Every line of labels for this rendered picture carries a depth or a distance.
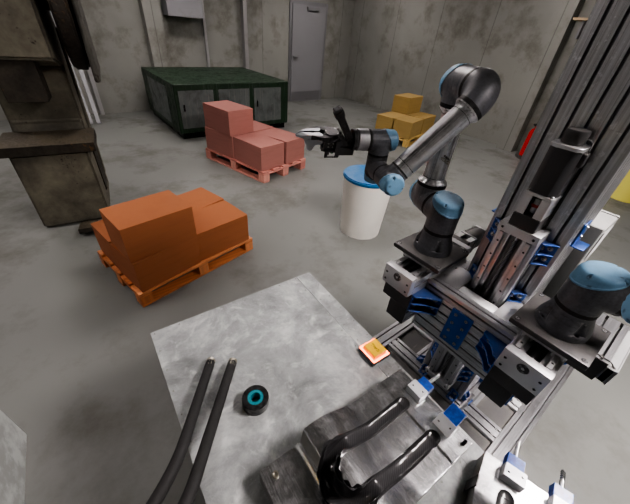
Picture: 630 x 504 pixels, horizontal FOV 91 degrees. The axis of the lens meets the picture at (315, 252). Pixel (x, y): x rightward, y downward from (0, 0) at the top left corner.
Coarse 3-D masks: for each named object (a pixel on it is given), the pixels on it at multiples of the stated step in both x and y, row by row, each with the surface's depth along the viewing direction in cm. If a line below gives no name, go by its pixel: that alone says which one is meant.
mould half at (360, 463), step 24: (384, 384) 94; (360, 408) 88; (432, 408) 89; (312, 432) 77; (336, 432) 78; (384, 432) 83; (408, 432) 83; (456, 432) 84; (288, 456) 79; (312, 456) 77; (360, 456) 74; (384, 456) 78; (432, 456) 79; (456, 456) 79; (264, 480) 74; (288, 480) 75; (312, 480) 75; (360, 480) 70; (408, 480) 74; (432, 480) 75
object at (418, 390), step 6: (420, 378) 95; (432, 378) 96; (408, 384) 91; (414, 384) 91; (420, 384) 92; (426, 384) 93; (408, 390) 92; (414, 390) 90; (420, 390) 90; (426, 390) 90; (432, 390) 94; (414, 396) 90; (420, 396) 89
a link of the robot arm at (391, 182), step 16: (480, 80) 92; (496, 80) 92; (464, 96) 94; (480, 96) 92; (496, 96) 93; (448, 112) 97; (464, 112) 94; (480, 112) 93; (432, 128) 98; (448, 128) 96; (464, 128) 98; (416, 144) 100; (432, 144) 98; (400, 160) 102; (416, 160) 100; (384, 176) 103; (400, 176) 102; (384, 192) 104
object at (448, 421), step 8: (464, 400) 84; (448, 408) 84; (456, 408) 83; (440, 416) 83; (448, 416) 83; (456, 416) 82; (464, 416) 82; (440, 424) 82; (448, 424) 82; (456, 424) 82; (448, 432) 81
